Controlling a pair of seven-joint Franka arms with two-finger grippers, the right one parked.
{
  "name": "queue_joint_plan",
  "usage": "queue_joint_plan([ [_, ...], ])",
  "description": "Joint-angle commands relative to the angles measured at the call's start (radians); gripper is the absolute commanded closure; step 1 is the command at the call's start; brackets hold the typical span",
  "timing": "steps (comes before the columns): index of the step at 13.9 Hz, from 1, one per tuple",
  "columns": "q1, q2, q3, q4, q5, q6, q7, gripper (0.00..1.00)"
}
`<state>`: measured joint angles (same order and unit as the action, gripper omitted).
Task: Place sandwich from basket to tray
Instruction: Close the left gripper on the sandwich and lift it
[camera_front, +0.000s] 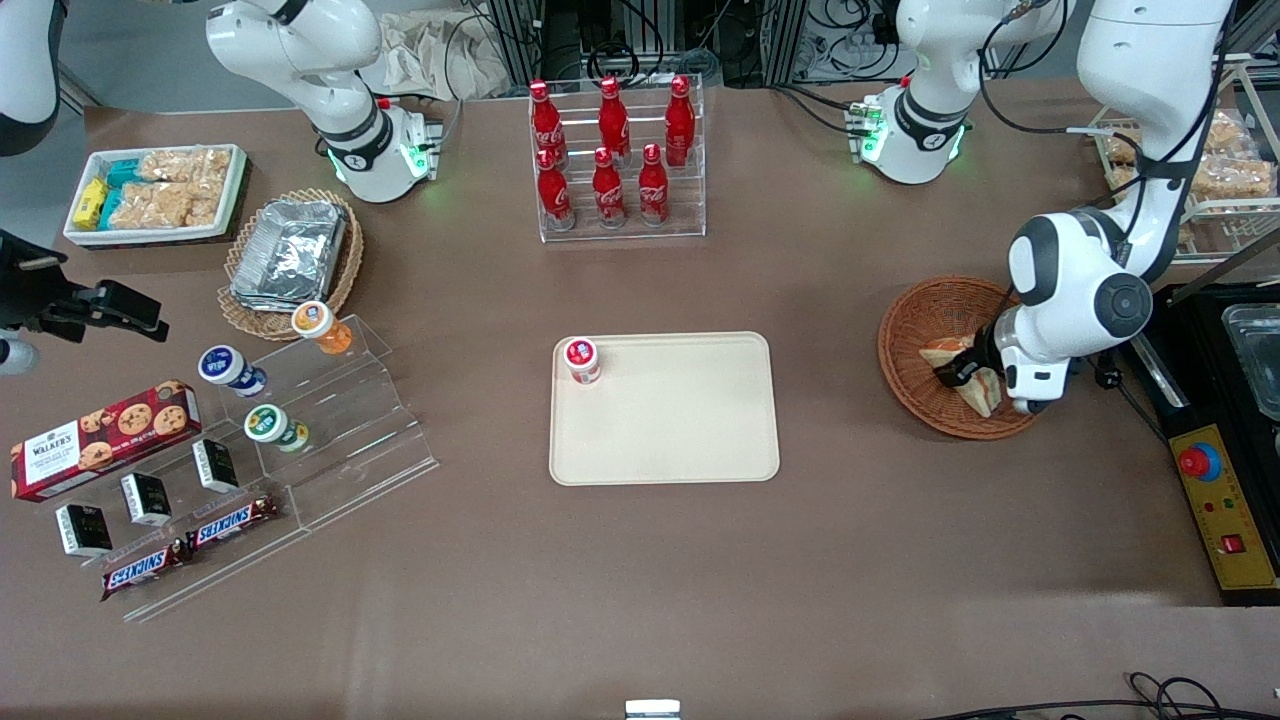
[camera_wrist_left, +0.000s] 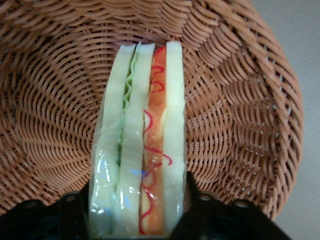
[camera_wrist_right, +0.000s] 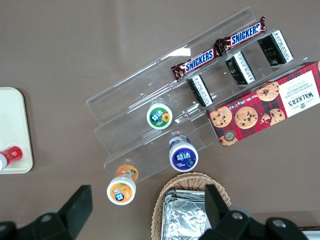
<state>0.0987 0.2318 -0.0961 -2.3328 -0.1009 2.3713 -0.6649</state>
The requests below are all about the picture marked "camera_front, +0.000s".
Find clear acrylic stepped stand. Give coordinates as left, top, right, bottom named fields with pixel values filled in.
left=38, top=315, right=441, bottom=624

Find clear acrylic bottle rack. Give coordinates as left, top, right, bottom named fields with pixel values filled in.
left=529, top=74, right=708, bottom=244

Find triangular sandwich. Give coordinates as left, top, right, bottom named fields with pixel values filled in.
left=919, top=336, right=1005, bottom=420

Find black table cable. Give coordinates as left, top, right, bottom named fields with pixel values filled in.
left=1094, top=362, right=1169, bottom=443

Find light woven flat basket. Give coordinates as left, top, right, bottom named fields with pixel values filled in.
left=217, top=188, right=365, bottom=342

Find black flat appliance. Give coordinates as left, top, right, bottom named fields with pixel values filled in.
left=1125, top=283, right=1280, bottom=441

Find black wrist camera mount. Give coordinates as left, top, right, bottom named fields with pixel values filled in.
left=0, top=229, right=73, bottom=333

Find green lid yogurt cup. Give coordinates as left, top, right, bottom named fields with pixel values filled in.
left=244, top=404, right=311, bottom=453

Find beige crumpled cloth bag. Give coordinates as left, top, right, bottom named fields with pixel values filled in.
left=360, top=10, right=512, bottom=102

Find brown wicker basket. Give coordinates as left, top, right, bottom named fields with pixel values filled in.
left=877, top=275, right=1046, bottom=441

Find silver foil container stack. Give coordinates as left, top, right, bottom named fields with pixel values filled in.
left=229, top=198, right=349, bottom=313

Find red cola bottle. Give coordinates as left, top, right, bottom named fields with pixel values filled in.
left=536, top=148, right=576, bottom=233
left=598, top=76, right=631, bottom=166
left=592, top=147, right=627, bottom=230
left=638, top=143, right=670, bottom=227
left=529, top=80, right=567, bottom=166
left=665, top=75, right=696, bottom=168

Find Snickers chocolate bar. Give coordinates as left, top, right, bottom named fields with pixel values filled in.
left=100, top=540, right=193, bottom=602
left=185, top=495, right=282, bottom=553

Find blue lid yogurt cup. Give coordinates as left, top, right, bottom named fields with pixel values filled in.
left=197, top=345, right=268, bottom=398

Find red Walkers cookie box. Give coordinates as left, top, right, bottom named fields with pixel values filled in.
left=10, top=380, right=203, bottom=503

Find beige plastic tray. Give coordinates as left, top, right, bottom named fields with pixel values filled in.
left=549, top=331, right=781, bottom=487

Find yellow emergency stop box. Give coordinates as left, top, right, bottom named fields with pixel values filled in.
left=1168, top=425, right=1280, bottom=606

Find white rectangular snack bin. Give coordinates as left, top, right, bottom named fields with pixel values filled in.
left=62, top=143, right=249, bottom=248

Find black floor cable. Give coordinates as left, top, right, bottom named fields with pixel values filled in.
left=925, top=672, right=1280, bottom=720

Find red lid yogurt cup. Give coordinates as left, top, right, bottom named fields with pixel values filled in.
left=563, top=337, right=603, bottom=387

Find small black box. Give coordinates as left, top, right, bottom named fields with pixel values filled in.
left=192, top=438, right=240, bottom=494
left=120, top=472, right=173, bottom=527
left=55, top=503, right=114, bottom=558

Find orange lid yogurt cup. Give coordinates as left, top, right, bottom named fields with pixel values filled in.
left=291, top=301, right=354, bottom=356

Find clear rice cracker bag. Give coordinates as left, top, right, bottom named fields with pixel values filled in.
left=138, top=149, right=197, bottom=184
left=113, top=182, right=192, bottom=230
left=190, top=147, right=233, bottom=226

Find black equipment rack frame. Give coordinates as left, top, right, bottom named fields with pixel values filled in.
left=478, top=0, right=806, bottom=89

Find yellow snack packet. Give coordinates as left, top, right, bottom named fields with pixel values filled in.
left=73, top=178, right=109, bottom=231

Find clear plastic container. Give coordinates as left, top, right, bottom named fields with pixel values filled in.
left=1221, top=304, right=1280, bottom=422

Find white wire rack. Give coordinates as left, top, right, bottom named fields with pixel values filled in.
left=1086, top=55, right=1280, bottom=267

